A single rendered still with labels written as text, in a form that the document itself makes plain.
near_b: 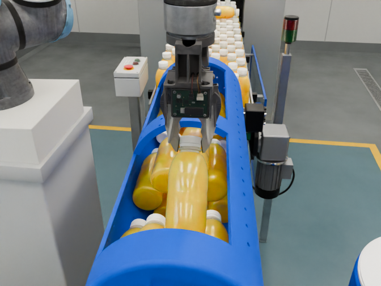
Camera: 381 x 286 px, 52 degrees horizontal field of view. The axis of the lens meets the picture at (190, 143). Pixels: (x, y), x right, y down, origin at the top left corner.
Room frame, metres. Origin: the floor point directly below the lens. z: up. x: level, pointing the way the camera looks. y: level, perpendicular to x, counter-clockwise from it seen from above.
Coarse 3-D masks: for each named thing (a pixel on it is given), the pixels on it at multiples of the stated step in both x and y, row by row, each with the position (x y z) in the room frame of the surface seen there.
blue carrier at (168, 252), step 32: (224, 64) 1.20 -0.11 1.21; (160, 96) 1.23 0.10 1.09; (160, 128) 0.77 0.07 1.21; (224, 128) 0.77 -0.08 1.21; (128, 192) 0.70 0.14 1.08; (128, 224) 0.64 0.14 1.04; (224, 224) 0.70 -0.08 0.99; (256, 224) 0.55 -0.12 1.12; (96, 256) 0.45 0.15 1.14; (128, 256) 0.38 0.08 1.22; (160, 256) 0.37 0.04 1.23; (192, 256) 0.37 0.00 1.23; (224, 256) 0.39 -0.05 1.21; (256, 256) 0.44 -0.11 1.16
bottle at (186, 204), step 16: (176, 160) 0.55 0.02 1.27; (192, 160) 0.55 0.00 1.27; (176, 176) 0.53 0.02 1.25; (192, 176) 0.52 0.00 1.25; (208, 176) 0.55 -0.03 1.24; (176, 192) 0.51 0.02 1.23; (192, 192) 0.51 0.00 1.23; (176, 208) 0.49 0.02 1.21; (192, 208) 0.49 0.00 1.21; (176, 224) 0.48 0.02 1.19; (192, 224) 0.48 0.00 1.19
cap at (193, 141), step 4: (180, 136) 0.59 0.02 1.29; (184, 136) 0.58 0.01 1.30; (188, 136) 0.58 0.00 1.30; (192, 136) 0.58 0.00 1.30; (196, 136) 0.58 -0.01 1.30; (180, 140) 0.58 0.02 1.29; (184, 140) 0.58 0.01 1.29; (188, 140) 0.58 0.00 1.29; (192, 140) 0.58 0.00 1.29; (196, 140) 0.58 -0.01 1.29; (200, 140) 0.58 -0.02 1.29; (180, 144) 0.58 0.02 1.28; (184, 144) 0.57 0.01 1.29; (188, 144) 0.57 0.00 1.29; (192, 144) 0.57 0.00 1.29; (196, 144) 0.57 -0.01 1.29; (200, 144) 0.58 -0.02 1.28
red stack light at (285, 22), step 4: (284, 20) 1.65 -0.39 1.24; (288, 20) 1.63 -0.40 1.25; (292, 20) 1.63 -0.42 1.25; (296, 20) 1.63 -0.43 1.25; (284, 24) 1.65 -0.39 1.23; (288, 24) 1.63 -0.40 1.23; (292, 24) 1.63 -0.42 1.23; (296, 24) 1.63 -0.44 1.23; (284, 28) 1.64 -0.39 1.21; (288, 28) 1.63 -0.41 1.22; (292, 28) 1.63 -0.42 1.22; (296, 28) 1.63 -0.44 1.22
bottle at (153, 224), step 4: (152, 220) 0.55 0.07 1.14; (156, 220) 0.55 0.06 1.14; (148, 224) 0.53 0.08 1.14; (152, 224) 0.53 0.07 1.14; (156, 224) 0.53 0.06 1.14; (160, 224) 0.55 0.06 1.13; (144, 228) 0.52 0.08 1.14; (148, 228) 0.52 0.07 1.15; (152, 228) 0.52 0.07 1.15; (156, 228) 0.52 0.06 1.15; (160, 228) 0.52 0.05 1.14
